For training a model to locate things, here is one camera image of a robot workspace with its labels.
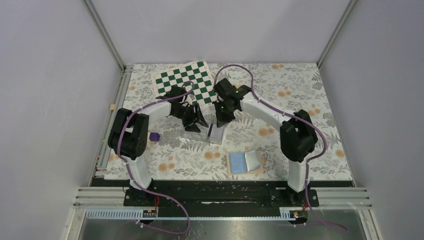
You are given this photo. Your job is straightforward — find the beige card holder wallet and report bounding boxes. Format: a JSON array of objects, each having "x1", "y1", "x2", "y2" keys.
[{"x1": 226, "y1": 150, "x2": 265, "y2": 176}]

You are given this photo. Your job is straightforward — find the green white chessboard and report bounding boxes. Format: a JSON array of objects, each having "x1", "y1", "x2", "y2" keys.
[{"x1": 152, "y1": 61, "x2": 217, "y2": 106}]

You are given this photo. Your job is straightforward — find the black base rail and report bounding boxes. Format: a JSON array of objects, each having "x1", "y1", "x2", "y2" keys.
[{"x1": 123, "y1": 180, "x2": 320, "y2": 216}]

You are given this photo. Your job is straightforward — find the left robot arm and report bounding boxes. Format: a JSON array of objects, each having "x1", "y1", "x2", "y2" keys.
[{"x1": 107, "y1": 85, "x2": 208, "y2": 206}]

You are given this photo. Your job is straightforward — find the purple cable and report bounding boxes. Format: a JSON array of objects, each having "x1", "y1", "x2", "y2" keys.
[
  {"x1": 213, "y1": 63, "x2": 349, "y2": 234},
  {"x1": 115, "y1": 81, "x2": 196, "y2": 236}
]

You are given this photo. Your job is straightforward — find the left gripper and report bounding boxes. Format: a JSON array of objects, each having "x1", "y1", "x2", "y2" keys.
[{"x1": 172, "y1": 103, "x2": 208, "y2": 133}]

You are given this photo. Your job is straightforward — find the purple small block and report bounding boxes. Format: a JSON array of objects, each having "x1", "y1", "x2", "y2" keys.
[{"x1": 149, "y1": 132, "x2": 161, "y2": 142}]

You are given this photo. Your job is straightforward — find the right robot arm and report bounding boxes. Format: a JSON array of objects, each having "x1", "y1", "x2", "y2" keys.
[{"x1": 213, "y1": 78, "x2": 318, "y2": 206}]

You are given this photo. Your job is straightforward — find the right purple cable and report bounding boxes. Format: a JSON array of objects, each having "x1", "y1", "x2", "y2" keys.
[{"x1": 213, "y1": 63, "x2": 349, "y2": 234}]

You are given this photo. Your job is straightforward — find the clear plastic card box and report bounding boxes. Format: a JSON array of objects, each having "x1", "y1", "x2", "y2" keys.
[{"x1": 182, "y1": 122, "x2": 227, "y2": 145}]

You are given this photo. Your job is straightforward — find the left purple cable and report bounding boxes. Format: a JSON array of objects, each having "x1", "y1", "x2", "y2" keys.
[{"x1": 115, "y1": 81, "x2": 196, "y2": 236}]

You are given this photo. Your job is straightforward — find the white slotted cable duct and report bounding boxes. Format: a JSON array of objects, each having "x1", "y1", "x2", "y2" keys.
[{"x1": 85, "y1": 207, "x2": 297, "y2": 221}]

